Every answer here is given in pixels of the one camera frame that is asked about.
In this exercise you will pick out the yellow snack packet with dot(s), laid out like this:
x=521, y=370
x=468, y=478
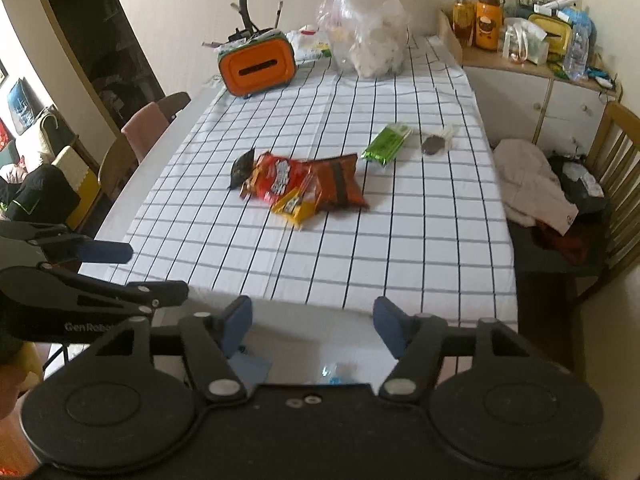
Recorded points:
x=295, y=209

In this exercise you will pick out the white tube box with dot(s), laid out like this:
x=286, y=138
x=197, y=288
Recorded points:
x=557, y=3

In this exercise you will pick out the clear plastic water bottle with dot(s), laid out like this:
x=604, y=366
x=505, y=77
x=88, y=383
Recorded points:
x=576, y=55

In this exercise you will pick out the orange thermos bottle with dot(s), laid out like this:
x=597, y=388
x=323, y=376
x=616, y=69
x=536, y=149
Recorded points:
x=489, y=22

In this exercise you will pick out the yellow pump bottle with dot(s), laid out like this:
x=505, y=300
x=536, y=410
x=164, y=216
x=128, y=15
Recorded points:
x=462, y=17

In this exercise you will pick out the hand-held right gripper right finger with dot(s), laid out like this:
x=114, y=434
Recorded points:
x=392, y=325

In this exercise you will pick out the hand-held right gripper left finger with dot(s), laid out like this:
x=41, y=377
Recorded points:
x=237, y=322

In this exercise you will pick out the white cloth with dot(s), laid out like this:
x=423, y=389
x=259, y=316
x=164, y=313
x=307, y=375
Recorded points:
x=525, y=180

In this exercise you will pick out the dark wooden chair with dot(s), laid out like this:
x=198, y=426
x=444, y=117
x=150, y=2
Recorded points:
x=117, y=170

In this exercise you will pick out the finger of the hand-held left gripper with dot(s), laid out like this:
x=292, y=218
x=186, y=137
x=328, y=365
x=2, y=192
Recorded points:
x=107, y=252
x=160, y=294

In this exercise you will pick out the white and blue snack packet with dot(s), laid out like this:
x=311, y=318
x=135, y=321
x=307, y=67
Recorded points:
x=334, y=374

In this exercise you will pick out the yellow green tissue box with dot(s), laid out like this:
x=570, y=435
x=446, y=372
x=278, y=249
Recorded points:
x=552, y=35

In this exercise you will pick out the dark bookshelf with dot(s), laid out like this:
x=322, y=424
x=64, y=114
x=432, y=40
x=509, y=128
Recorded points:
x=100, y=25

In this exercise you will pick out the clear bag with small items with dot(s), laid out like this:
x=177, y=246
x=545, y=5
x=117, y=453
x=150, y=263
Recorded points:
x=522, y=42

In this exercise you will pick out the white black checkered tablecloth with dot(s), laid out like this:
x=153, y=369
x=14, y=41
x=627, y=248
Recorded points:
x=400, y=240

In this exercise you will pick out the light wooden slatted chair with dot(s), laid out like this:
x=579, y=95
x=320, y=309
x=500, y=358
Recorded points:
x=617, y=175

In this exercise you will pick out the dark red cloth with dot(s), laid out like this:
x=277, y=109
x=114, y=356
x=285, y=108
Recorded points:
x=560, y=242

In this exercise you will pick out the yellow stool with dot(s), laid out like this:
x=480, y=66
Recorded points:
x=80, y=185

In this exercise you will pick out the blue cushion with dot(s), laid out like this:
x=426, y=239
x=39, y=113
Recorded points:
x=21, y=105

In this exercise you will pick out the light blue pack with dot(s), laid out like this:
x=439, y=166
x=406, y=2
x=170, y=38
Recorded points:
x=580, y=20

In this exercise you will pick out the black bag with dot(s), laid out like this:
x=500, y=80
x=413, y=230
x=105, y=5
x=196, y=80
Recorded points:
x=582, y=185

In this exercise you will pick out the white cabinet with wooden top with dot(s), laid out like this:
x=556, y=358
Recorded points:
x=515, y=100

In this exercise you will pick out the chocolate cookie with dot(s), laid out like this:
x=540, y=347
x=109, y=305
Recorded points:
x=432, y=145

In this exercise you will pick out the green and white flat packet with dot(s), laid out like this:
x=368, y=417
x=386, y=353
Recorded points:
x=310, y=45

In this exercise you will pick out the pink cloth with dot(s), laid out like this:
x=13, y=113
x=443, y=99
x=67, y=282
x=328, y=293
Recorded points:
x=145, y=130

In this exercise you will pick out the green snack packet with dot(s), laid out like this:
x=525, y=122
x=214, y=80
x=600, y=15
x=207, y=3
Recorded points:
x=385, y=145

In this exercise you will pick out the black snack packet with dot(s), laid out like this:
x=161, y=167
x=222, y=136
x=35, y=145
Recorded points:
x=242, y=167

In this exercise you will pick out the black cloth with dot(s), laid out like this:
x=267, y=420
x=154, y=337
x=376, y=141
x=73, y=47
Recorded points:
x=35, y=195

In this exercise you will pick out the person's left hand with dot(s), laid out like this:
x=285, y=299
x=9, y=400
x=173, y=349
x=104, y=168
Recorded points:
x=11, y=390

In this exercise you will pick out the red snack packet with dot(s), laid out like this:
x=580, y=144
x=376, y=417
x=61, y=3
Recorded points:
x=277, y=175

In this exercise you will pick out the orange and teal tissue box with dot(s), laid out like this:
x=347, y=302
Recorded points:
x=255, y=67

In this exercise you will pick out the brown orange snack packet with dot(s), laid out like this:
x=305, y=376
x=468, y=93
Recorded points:
x=345, y=182

